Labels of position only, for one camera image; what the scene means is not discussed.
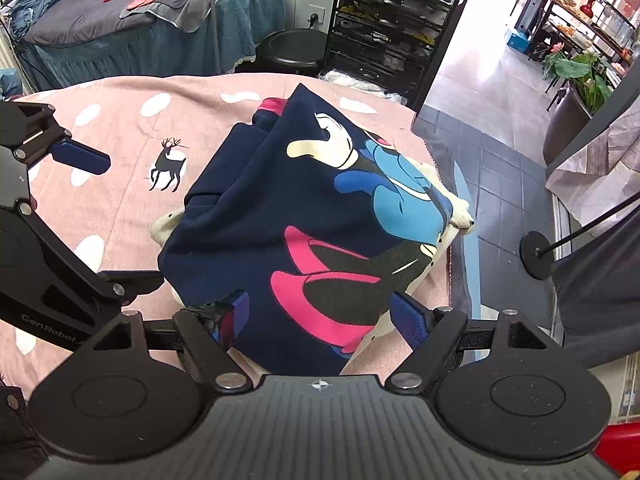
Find white floor lamp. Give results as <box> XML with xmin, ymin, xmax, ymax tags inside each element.
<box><xmin>207</xmin><ymin>0</ymin><xmax>219</xmax><ymax>75</ymax></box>

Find cream dotted pillow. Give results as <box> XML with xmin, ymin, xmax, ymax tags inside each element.
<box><xmin>152</xmin><ymin>154</ymin><xmax>471</xmax><ymax>374</ymax></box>

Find black round stool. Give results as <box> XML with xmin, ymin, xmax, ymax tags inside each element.
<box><xmin>255</xmin><ymin>28</ymin><xmax>328</xmax><ymax>77</ymax></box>

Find navy pink cartoon sweater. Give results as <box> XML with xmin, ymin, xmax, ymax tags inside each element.
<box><xmin>158</xmin><ymin>86</ymin><xmax>473</xmax><ymax>375</ymax></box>

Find potted green plant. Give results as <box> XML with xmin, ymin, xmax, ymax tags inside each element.
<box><xmin>542</xmin><ymin>42</ymin><xmax>613</xmax><ymax>165</ymax></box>

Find black shelf cart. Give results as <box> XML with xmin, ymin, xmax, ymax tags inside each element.
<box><xmin>322</xmin><ymin>0</ymin><xmax>468</xmax><ymax>112</ymax></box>

